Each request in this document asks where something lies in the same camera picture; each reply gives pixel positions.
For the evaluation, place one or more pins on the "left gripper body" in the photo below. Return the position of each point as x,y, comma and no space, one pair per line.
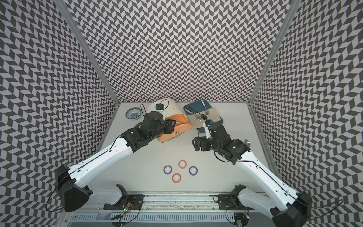
166,127

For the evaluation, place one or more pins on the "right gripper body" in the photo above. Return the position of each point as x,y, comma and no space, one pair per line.
210,144

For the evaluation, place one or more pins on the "orange top drawer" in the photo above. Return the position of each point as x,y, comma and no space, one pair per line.
181,126

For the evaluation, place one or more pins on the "purple tape roll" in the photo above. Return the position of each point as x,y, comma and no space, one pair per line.
167,169
193,171

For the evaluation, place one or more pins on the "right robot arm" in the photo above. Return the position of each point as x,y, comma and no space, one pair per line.
283,204

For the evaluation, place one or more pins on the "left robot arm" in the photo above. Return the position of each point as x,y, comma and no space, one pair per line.
71,181

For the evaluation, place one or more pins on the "white drawer cabinet shell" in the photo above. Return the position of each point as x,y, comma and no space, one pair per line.
171,109

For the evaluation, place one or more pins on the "upper red tape roll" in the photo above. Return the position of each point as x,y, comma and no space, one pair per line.
182,164

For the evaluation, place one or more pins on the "red tape roll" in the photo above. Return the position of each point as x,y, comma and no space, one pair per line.
176,178
182,164

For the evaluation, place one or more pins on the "lower red tape roll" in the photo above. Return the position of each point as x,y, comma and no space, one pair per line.
176,178

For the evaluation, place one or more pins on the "beige cloth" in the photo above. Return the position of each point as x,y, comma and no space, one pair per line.
196,124

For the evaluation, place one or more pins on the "spoon on cloth left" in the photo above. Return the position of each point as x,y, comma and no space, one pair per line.
192,110

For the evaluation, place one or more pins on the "spoon on cloth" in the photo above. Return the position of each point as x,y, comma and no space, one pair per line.
202,116
192,110

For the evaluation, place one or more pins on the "blue white patterned bowl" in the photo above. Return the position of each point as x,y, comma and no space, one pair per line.
133,113

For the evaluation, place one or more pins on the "spoon on cloth right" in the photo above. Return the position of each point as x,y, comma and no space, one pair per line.
202,116

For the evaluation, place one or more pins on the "metal spoon on table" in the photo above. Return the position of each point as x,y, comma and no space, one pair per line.
247,142

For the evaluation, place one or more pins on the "teal tray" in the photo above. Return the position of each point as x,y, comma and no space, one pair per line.
198,107

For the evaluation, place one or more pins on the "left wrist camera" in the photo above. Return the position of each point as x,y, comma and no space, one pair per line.
159,107

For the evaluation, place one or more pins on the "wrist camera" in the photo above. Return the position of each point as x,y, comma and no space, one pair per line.
159,107
206,125

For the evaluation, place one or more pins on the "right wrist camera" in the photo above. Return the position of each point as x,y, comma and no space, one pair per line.
206,125

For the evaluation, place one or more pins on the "white handled utensil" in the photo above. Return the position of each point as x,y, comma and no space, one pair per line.
206,110

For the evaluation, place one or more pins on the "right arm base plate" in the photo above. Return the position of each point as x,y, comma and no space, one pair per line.
226,201

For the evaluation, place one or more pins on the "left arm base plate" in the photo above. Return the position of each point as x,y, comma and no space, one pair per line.
136,200

